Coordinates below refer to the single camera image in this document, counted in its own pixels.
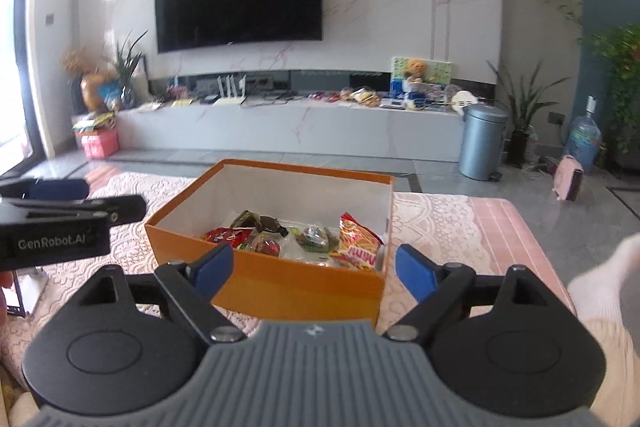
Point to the white lace tablecloth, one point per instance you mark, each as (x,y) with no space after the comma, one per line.
(430,227)

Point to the clear packet of chocolate candy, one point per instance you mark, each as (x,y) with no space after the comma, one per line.
(265,246)

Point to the snack bags on cabinet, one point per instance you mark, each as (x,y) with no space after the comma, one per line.
(360,96)

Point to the black framed tablet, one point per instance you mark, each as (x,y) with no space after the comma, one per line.
(19,294)

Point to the grey marble television cabinet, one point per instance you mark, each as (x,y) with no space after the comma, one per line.
(300,127)

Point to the pink box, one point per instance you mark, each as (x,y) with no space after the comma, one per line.
(100,144)

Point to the pile of papers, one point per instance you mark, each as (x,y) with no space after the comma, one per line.
(95,122)

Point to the dark green snack packet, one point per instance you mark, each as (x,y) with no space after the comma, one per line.
(260,223)

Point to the green plant in glass vase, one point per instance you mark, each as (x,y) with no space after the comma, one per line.
(127,67)

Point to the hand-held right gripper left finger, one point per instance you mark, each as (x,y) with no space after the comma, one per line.
(212,272)

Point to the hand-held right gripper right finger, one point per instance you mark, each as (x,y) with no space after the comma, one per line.
(417,269)

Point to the bushy green plant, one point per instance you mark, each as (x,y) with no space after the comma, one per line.
(620,82)

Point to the pink small heater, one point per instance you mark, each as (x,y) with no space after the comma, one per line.
(567,179)

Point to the silver tablet stand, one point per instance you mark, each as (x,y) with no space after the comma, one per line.
(39,287)

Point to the red yellow noodle snack bag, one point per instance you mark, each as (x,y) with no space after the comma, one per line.
(357,242)

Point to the person's leg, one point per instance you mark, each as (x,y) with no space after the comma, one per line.
(617,367)
(17,407)

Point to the gold vase with dried flowers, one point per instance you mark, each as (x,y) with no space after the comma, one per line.
(92,89)

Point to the orange cardboard box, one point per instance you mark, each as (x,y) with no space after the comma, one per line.
(300,292)

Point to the long-leaf potted plant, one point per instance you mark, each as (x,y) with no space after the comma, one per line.
(522,117)

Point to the white mask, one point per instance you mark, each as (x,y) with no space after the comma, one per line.
(462,101)

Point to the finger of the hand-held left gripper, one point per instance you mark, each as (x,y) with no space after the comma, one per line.
(57,189)
(125,209)

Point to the white router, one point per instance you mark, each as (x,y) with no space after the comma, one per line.
(230,99)

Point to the blue water jug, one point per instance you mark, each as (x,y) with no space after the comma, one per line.
(585,142)

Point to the person's white sock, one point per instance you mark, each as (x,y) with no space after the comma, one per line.
(605,277)

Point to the person's left leg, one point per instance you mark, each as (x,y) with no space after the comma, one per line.
(17,407)

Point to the person's right leg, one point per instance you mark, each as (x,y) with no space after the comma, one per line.
(617,367)

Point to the grey metal trash can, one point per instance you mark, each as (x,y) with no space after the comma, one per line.
(481,142)

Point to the person's left hand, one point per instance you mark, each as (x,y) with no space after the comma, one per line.
(4,294)

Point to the red white candy packet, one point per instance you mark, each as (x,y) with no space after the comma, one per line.
(225,236)

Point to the pink quilted cloth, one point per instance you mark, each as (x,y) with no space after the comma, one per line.
(515,247)

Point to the clear packet of brown snacks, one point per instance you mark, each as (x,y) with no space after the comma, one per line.
(312,237)

